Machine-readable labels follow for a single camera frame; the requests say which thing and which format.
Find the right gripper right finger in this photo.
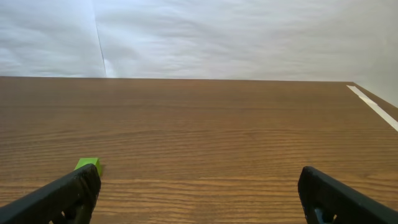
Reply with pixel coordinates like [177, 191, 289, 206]
[297, 166, 398, 224]

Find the green cube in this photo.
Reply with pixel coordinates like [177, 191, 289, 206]
[74, 157, 103, 177]

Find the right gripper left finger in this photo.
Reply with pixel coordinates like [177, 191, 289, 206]
[0, 164, 102, 224]

